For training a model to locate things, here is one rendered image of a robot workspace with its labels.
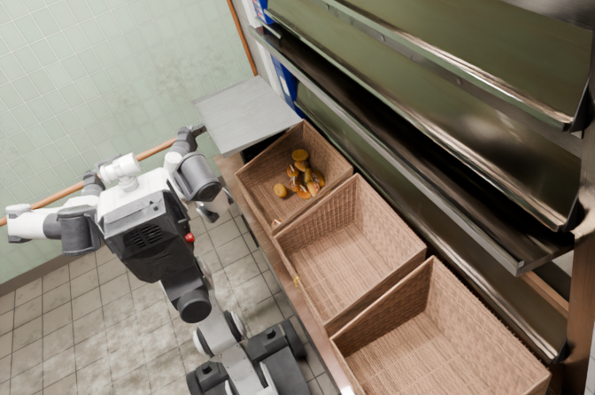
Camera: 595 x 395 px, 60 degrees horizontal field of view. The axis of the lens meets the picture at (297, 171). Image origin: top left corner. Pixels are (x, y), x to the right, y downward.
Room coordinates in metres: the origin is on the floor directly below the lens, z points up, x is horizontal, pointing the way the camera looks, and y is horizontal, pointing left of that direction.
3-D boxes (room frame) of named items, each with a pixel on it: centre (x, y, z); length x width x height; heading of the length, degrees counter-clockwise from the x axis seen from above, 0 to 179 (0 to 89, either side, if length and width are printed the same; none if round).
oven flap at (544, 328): (1.56, -0.33, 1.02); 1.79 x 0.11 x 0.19; 11
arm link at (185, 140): (1.91, 0.42, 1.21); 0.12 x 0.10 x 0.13; 156
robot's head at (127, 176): (1.45, 0.53, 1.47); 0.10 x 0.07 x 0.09; 97
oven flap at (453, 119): (1.56, -0.33, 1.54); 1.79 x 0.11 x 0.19; 11
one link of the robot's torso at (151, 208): (1.39, 0.53, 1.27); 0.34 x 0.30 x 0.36; 97
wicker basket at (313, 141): (2.06, 0.04, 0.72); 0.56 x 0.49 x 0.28; 13
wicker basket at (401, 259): (1.48, -0.08, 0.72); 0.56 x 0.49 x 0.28; 11
